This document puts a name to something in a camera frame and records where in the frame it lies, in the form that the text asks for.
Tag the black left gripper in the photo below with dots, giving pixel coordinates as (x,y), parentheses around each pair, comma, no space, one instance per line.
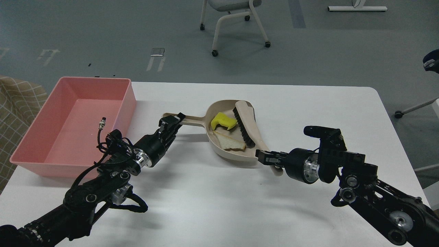
(152,147)

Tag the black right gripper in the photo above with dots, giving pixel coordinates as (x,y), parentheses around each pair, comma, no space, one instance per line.
(299,164)

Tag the beige plastic dustpan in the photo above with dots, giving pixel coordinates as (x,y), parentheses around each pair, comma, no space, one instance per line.
(224,106)

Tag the yellow sponge piece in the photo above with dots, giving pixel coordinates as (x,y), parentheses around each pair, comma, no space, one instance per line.
(223,120)

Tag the white bread slice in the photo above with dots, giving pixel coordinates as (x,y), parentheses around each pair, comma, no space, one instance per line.
(228,143)

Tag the beige hand brush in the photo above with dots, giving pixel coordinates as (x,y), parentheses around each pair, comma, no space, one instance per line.
(247,124)

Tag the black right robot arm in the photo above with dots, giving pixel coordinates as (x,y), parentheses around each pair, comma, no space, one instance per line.
(399,217)

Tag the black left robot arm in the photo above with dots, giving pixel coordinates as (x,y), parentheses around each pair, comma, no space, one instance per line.
(103,186)

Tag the pink plastic bin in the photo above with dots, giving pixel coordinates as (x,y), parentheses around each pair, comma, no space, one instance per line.
(62,139)

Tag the white wheeled chair base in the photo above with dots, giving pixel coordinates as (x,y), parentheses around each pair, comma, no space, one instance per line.
(400,113)

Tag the checkered beige fabric seat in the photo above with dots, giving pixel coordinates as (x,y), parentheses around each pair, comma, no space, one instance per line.
(20,102)

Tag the white desk leg base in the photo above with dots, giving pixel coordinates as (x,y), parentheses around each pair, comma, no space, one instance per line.
(357,6)

